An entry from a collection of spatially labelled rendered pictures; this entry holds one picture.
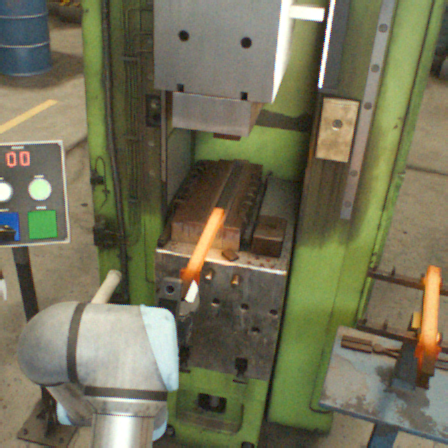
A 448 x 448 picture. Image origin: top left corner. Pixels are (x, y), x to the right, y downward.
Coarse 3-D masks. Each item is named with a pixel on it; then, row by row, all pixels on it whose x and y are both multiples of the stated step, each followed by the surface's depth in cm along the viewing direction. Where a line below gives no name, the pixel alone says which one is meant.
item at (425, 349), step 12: (432, 276) 134; (432, 288) 130; (432, 300) 126; (432, 312) 122; (432, 324) 119; (432, 336) 116; (420, 348) 113; (432, 348) 111; (420, 360) 113; (432, 360) 108; (420, 372) 110; (432, 372) 105; (420, 384) 107
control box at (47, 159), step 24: (0, 144) 142; (24, 144) 143; (48, 144) 144; (0, 168) 142; (24, 168) 143; (48, 168) 145; (24, 192) 144; (48, 192) 145; (24, 216) 144; (24, 240) 144; (48, 240) 146
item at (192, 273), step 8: (216, 208) 157; (216, 216) 153; (208, 224) 149; (216, 224) 149; (208, 232) 146; (216, 232) 150; (200, 240) 142; (208, 240) 143; (200, 248) 139; (208, 248) 141; (192, 256) 136; (200, 256) 136; (192, 264) 133; (200, 264) 134; (184, 272) 129; (192, 272) 129; (200, 272) 130; (184, 280) 127; (192, 280) 127; (184, 288) 124; (184, 296) 122
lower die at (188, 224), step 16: (208, 160) 189; (224, 160) 187; (240, 160) 186; (208, 176) 179; (224, 176) 177; (240, 176) 176; (256, 176) 178; (208, 192) 168; (240, 192) 169; (192, 208) 161; (208, 208) 160; (176, 224) 155; (192, 224) 154; (224, 224) 153; (240, 224) 153; (176, 240) 158; (192, 240) 157; (224, 240) 154; (240, 240) 156
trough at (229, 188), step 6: (240, 162) 185; (234, 168) 183; (240, 168) 184; (234, 174) 180; (228, 180) 175; (234, 180) 176; (228, 186) 173; (234, 186) 173; (222, 192) 168; (228, 192) 170; (222, 198) 166; (228, 198) 166; (216, 204) 161; (222, 204) 163; (228, 204) 164
